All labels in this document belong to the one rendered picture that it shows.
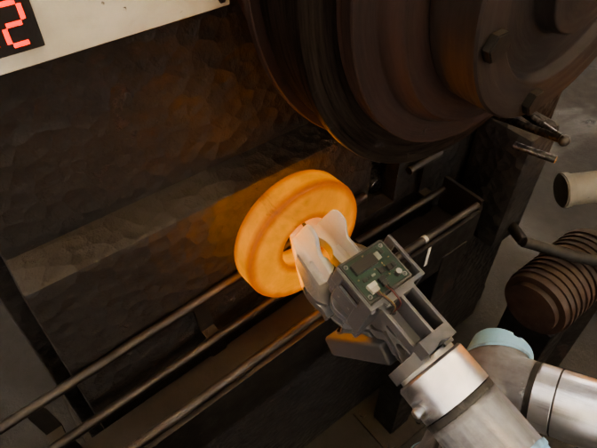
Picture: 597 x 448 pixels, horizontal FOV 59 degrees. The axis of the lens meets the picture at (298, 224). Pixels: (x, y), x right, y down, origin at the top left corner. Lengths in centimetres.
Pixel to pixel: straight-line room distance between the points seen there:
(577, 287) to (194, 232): 71
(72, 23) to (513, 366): 55
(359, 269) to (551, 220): 152
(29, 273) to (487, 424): 44
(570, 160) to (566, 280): 126
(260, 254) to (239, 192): 8
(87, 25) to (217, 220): 24
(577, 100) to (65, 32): 238
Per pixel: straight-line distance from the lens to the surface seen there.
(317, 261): 55
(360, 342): 57
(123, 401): 69
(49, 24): 47
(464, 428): 51
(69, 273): 56
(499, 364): 66
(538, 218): 197
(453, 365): 51
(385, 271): 51
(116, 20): 49
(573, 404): 65
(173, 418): 65
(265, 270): 58
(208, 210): 59
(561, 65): 58
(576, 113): 256
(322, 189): 57
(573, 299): 106
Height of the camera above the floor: 127
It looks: 46 degrees down
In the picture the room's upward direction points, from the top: straight up
